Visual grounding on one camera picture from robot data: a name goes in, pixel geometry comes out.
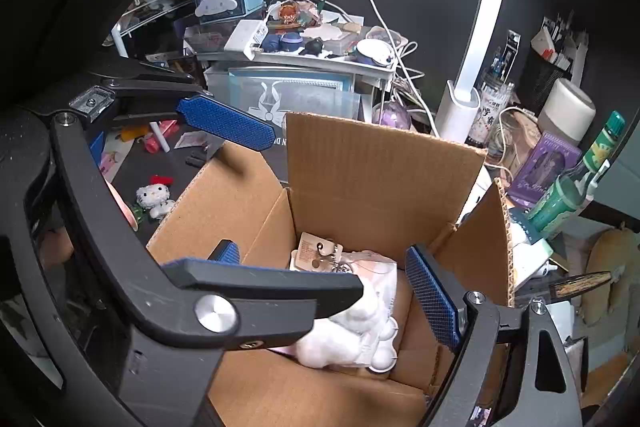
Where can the clear gift bag white bow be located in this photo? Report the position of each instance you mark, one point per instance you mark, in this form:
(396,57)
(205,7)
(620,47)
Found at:
(300,92)

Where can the white cat plush red bow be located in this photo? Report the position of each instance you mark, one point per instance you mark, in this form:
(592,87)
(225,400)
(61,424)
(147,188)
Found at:
(155,199)

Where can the clear acrylic box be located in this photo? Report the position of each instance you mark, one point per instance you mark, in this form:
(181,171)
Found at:
(205,39)

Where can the grey plush toy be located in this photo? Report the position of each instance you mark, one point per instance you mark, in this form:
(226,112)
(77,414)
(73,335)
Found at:
(340,337)

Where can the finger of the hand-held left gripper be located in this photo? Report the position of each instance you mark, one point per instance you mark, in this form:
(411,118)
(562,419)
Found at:
(225,124)
(280,297)

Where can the tan tag with keyring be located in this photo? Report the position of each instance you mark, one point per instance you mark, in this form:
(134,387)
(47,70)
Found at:
(315,254)

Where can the purple printed box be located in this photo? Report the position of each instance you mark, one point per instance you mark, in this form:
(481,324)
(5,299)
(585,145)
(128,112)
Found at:
(542,167)

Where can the orange pink snack packet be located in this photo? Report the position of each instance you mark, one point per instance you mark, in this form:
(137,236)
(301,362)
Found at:
(380,277)

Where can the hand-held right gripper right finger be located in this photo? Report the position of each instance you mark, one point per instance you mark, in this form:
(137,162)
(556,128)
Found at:
(432,302)

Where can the white pump bottle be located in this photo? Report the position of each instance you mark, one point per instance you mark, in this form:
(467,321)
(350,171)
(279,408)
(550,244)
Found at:
(597,179)

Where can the green glass bottle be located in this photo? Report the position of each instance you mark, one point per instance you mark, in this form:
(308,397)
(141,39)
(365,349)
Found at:
(565,197)

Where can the glass jar with pens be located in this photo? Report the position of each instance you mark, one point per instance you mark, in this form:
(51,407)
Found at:
(492,112)

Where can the small white packet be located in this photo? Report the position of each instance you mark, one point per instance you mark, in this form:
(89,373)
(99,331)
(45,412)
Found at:
(192,139)

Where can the black mesh pen holder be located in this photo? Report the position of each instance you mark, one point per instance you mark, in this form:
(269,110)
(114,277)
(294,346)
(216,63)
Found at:
(542,79)

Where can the brown patterned stick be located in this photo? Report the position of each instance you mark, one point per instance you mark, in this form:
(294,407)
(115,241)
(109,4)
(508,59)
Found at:
(580,285)

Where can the person's left hand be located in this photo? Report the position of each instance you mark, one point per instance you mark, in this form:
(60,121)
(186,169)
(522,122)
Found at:
(56,249)

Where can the purple glass globe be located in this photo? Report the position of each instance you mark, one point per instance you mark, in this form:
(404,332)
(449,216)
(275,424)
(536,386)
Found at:
(395,114)

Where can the brown cardboard box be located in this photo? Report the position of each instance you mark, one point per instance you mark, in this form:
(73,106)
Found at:
(380,167)

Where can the white teal carton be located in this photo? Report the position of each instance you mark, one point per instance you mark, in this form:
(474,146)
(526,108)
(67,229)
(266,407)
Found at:
(530,252)

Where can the tan plush cushion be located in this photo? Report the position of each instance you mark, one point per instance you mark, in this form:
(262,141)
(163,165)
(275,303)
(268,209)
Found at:
(607,277)

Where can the white cylinder humidifier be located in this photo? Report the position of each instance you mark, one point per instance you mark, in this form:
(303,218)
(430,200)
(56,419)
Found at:
(567,107)

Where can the small yellow box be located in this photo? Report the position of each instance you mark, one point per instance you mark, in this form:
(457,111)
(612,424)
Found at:
(132,133)

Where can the orange-haired figurine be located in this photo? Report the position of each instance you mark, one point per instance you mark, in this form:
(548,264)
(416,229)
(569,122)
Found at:
(290,14)

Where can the bundle of pens and cards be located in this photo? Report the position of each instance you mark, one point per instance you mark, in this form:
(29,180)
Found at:
(555,39)

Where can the white power adapter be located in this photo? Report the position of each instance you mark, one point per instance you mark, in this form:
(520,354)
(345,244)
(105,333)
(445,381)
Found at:
(247,38)

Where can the black hair clips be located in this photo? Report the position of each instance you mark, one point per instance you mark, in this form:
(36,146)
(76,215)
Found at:
(197,159)

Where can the pink bottle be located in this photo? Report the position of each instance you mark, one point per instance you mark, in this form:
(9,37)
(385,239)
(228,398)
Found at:
(155,142)

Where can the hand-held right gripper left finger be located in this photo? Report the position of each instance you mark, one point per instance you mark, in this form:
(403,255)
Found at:
(226,252)

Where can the dark blue toy hat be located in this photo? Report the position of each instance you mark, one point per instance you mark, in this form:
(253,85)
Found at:
(285,42)

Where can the white desk lamp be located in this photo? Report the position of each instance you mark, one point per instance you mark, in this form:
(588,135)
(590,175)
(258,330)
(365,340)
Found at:
(480,32)

